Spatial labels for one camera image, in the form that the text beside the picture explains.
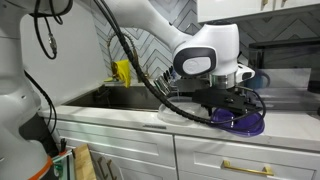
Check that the dark sink caddy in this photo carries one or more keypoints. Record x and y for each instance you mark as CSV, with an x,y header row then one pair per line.
x,y
101,93

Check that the white drawer base cabinet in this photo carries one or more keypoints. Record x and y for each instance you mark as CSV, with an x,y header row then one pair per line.
x,y
206,156

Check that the dark steel kitchen sink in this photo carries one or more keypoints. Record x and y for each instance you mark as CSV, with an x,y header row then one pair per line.
x,y
126,98

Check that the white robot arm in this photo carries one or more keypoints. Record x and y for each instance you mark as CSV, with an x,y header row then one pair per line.
x,y
213,36

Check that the purple lunch box lid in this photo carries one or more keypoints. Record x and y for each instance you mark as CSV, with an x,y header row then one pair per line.
x,y
246,128

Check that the white upper cabinet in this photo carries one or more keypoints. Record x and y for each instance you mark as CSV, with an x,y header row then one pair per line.
x,y
233,8

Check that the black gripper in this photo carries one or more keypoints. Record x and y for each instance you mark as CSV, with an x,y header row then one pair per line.
x,y
215,112

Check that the gold spring kitchen faucet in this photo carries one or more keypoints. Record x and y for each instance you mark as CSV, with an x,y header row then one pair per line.
x,y
111,40

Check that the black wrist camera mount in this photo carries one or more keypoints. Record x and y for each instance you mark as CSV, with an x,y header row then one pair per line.
x,y
220,98

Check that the yellow rubber glove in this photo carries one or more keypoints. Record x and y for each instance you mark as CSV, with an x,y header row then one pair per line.
x,y
122,71

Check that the teal metal frame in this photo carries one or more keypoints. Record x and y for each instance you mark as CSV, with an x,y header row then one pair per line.
x,y
63,166

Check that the shiny chrome utensil holder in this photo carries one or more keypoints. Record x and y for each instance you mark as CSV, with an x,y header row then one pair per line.
x,y
164,85

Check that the white tall side panel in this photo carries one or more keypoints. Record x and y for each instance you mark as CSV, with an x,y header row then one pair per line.
x,y
76,50

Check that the white sink base cabinet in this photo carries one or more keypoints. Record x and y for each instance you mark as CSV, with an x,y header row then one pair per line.
x,y
116,143

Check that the gold cabinet knob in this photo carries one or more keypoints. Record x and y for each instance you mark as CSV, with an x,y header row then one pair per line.
x,y
284,2
264,3

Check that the wooden board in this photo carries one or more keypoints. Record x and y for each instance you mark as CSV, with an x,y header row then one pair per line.
x,y
83,163

